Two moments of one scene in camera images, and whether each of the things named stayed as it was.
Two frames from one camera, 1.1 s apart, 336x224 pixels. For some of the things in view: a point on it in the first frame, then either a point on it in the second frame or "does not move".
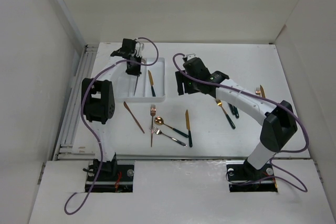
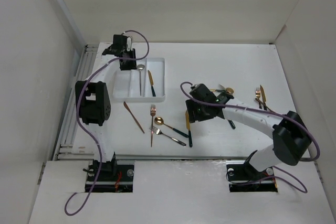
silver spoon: x=136 y=84 -> x=140 y=67
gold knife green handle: x=151 y=83 does not move
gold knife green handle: x=188 y=127 does not move
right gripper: x=180 y=80 -> x=191 y=105
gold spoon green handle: x=159 y=120 does not move
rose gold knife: x=126 y=106 does not move
